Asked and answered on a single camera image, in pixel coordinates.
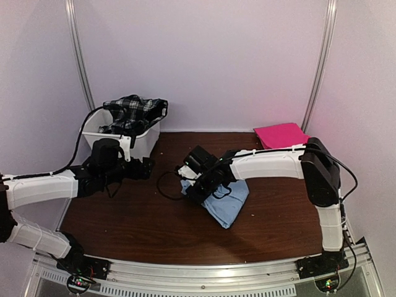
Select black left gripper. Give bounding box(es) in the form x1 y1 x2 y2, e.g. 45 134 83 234
101 157 155 187

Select light blue shirt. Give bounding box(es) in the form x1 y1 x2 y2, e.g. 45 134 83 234
179 179 251 230

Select pink trousers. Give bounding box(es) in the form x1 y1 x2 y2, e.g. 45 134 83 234
254 123 310 149

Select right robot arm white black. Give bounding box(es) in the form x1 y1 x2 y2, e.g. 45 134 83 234
177 137 343 273

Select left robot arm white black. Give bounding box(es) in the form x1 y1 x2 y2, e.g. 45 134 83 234
1 157 155 275

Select white plastic laundry bin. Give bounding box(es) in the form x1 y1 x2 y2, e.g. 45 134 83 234
82 109 160 160

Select black white plaid garment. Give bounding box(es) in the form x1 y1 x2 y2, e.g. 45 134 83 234
98 95 168 137

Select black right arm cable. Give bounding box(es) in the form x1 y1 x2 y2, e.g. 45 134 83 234
157 171 189 201

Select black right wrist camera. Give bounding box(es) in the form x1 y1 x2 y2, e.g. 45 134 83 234
183 145 218 174

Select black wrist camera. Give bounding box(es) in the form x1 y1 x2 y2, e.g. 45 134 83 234
183 145 218 174
91 138 119 168

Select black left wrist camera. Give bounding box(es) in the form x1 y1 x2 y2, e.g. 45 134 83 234
91 138 119 168

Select front aluminium rail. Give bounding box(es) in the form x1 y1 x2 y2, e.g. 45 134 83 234
22 243 385 296

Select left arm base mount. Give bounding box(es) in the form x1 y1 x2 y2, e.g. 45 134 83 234
52 249 110 296

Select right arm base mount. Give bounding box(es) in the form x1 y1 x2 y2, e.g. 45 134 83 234
295 246 356 295

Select left aluminium frame post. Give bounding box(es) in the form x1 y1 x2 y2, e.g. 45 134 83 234
64 0 95 111

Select aluminium frame post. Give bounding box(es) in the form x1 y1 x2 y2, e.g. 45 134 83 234
301 0 338 133
64 0 95 111

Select right aluminium frame post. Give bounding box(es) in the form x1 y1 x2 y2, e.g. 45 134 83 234
301 0 338 133

